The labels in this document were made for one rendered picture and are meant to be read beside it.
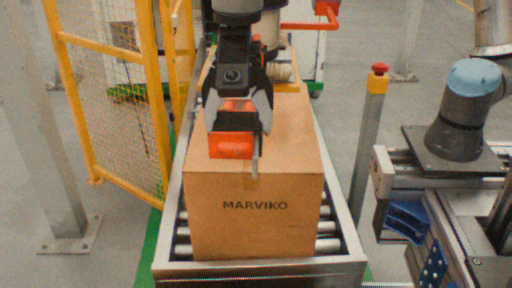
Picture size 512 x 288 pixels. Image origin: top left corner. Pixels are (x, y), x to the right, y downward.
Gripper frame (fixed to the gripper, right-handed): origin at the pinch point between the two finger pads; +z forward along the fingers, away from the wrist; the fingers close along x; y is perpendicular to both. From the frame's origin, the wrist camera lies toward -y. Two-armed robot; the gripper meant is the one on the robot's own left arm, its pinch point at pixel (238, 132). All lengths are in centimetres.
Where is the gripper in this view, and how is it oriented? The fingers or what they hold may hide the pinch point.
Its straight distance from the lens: 67.1
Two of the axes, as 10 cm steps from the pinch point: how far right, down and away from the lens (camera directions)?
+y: 0.5, -5.6, 8.2
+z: 0.0, 8.3, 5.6
